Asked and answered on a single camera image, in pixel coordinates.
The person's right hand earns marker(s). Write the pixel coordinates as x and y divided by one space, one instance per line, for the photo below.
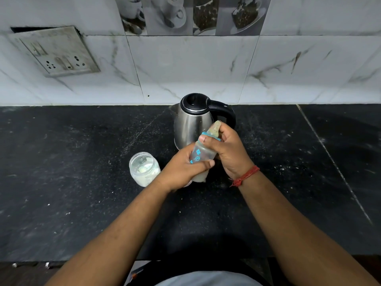
233 154

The person's left hand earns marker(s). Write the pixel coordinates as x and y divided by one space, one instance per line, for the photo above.
178 171

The person's left thumb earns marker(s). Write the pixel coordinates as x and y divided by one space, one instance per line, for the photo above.
204 164

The person's right thumb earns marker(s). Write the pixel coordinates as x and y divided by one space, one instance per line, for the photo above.
210 141

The clear baby bottle blue collar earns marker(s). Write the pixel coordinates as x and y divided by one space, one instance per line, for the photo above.
201 154

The person's right forearm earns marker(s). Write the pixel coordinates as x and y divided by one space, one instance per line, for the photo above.
291 235

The person's left forearm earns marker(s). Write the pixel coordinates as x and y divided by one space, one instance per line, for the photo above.
119 241

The red thread wristband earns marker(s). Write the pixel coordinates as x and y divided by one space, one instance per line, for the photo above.
245 175

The clear plastic jar white powder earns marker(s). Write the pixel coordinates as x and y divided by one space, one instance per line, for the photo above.
144 169

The grey shirt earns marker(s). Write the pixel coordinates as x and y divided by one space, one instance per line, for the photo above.
208 279

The white wall socket plate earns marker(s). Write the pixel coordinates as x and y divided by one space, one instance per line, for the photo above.
58 52

